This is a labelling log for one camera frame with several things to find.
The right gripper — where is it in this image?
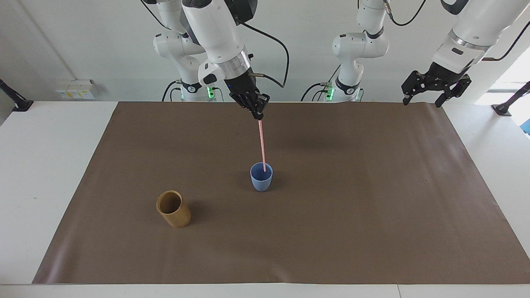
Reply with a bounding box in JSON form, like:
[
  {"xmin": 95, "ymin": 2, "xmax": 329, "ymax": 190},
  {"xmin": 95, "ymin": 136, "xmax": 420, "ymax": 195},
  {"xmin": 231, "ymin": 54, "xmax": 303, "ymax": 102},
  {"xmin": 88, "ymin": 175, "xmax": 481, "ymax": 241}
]
[{"xmin": 225, "ymin": 69, "xmax": 271, "ymax": 121}]

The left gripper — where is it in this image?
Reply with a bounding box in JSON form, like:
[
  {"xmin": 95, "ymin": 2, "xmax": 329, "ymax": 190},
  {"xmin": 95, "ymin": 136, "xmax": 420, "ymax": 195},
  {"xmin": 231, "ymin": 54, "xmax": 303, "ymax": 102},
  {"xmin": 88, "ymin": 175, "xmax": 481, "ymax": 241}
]
[{"xmin": 401, "ymin": 62, "xmax": 472, "ymax": 108}]

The pink chopstick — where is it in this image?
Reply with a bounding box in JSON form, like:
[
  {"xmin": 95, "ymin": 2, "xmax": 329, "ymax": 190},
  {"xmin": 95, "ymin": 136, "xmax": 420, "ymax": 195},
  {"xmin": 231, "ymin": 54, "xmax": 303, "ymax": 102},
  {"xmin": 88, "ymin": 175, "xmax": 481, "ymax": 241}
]
[{"xmin": 258, "ymin": 119, "xmax": 267, "ymax": 173}]

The blue cup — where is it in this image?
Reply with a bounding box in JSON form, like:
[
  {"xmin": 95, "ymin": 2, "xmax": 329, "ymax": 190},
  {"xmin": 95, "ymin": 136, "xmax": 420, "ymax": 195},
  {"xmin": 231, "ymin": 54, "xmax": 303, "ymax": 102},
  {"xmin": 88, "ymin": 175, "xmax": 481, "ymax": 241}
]
[{"xmin": 250, "ymin": 162, "xmax": 274, "ymax": 192}]

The brown bamboo cup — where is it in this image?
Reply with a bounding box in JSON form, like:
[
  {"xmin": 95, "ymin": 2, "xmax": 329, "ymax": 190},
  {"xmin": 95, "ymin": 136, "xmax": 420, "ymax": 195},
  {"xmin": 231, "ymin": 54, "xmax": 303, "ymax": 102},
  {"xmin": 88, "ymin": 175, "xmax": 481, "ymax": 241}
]
[{"xmin": 156, "ymin": 190, "xmax": 193, "ymax": 229}]

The black stand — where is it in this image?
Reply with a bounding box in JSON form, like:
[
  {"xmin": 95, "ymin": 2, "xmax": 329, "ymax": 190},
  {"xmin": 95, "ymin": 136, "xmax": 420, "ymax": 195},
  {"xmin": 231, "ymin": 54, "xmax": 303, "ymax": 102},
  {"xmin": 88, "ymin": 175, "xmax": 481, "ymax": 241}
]
[
  {"xmin": 491, "ymin": 80, "xmax": 530, "ymax": 117},
  {"xmin": 0, "ymin": 78, "xmax": 34, "ymax": 113}
]

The black cable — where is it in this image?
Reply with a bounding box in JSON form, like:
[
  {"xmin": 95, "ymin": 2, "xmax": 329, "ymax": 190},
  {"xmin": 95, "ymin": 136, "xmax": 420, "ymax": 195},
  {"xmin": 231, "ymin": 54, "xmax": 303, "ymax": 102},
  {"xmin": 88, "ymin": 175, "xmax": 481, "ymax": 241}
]
[
  {"xmin": 140, "ymin": 0, "xmax": 167, "ymax": 29},
  {"xmin": 161, "ymin": 79, "xmax": 183, "ymax": 102},
  {"xmin": 238, "ymin": 19, "xmax": 290, "ymax": 89},
  {"xmin": 383, "ymin": 0, "xmax": 427, "ymax": 27},
  {"xmin": 482, "ymin": 21, "xmax": 530, "ymax": 62},
  {"xmin": 301, "ymin": 64, "xmax": 342, "ymax": 102}
]

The white wall socket box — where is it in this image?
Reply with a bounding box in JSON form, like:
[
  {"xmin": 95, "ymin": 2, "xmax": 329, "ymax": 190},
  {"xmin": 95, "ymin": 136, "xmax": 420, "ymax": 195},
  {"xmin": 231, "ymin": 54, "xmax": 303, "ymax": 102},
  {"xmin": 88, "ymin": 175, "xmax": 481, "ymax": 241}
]
[{"xmin": 54, "ymin": 79, "xmax": 96, "ymax": 100}]

